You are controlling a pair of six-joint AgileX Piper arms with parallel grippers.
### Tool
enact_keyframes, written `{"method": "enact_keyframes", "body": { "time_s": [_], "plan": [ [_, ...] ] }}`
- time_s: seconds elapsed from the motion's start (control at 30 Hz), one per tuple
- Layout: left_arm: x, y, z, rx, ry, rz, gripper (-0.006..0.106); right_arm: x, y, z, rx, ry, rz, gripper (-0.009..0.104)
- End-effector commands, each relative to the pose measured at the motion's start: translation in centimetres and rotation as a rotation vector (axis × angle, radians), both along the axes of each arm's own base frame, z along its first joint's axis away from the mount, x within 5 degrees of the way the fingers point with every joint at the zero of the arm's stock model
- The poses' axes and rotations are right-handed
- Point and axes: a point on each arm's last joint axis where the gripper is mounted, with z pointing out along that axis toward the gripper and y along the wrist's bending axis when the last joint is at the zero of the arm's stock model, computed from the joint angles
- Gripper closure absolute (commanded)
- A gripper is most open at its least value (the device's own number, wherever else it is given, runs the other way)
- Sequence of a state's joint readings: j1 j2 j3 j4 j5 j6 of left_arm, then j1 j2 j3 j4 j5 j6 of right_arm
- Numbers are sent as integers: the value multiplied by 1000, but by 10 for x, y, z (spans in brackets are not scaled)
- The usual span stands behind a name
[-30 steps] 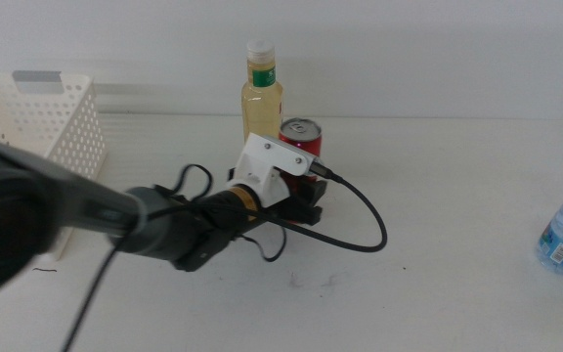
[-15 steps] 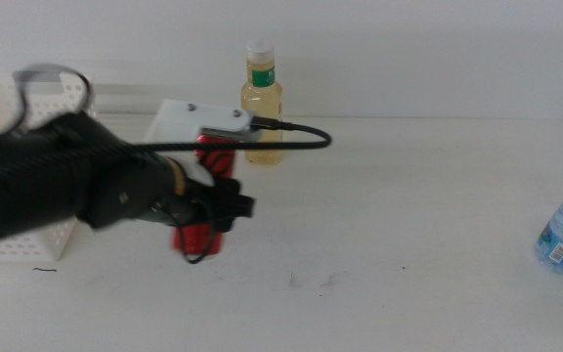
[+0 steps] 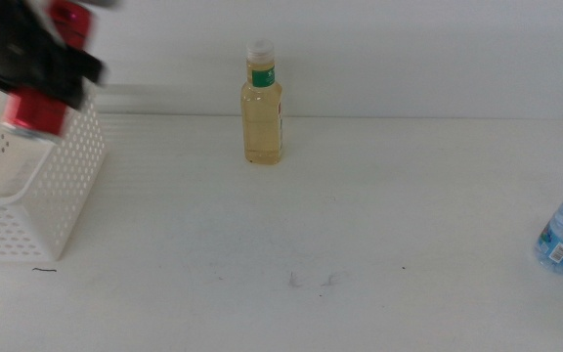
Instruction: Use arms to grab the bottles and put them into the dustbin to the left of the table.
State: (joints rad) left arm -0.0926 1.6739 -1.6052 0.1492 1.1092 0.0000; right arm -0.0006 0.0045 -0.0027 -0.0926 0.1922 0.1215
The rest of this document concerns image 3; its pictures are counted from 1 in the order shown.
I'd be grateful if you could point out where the white perforated plastic basket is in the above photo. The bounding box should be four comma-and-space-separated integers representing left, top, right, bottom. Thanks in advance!
0, 80, 107, 263

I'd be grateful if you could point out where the yellow liquid bottle green label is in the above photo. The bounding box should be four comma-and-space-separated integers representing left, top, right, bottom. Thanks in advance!
239, 38, 284, 166

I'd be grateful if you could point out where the red metal can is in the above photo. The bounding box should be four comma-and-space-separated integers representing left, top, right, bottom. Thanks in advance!
0, 0, 95, 144

